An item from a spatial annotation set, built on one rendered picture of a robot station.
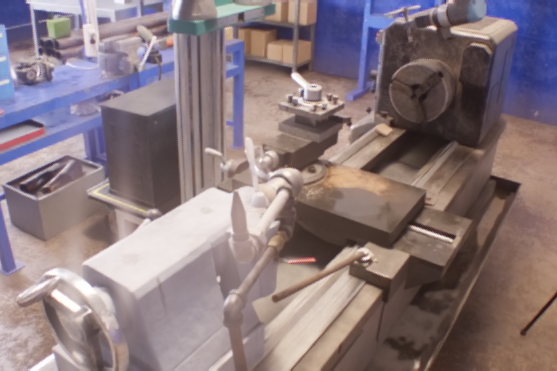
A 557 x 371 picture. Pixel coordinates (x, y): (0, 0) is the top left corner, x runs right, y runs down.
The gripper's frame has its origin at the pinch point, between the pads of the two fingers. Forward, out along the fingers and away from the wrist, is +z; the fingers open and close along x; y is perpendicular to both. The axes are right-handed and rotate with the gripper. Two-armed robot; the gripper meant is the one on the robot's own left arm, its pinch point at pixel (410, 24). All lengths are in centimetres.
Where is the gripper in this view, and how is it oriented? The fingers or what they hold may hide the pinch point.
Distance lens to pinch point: 223.3
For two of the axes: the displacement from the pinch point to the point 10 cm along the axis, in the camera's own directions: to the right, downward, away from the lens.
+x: -7.9, 3.6, -5.0
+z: -5.5, -0.5, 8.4
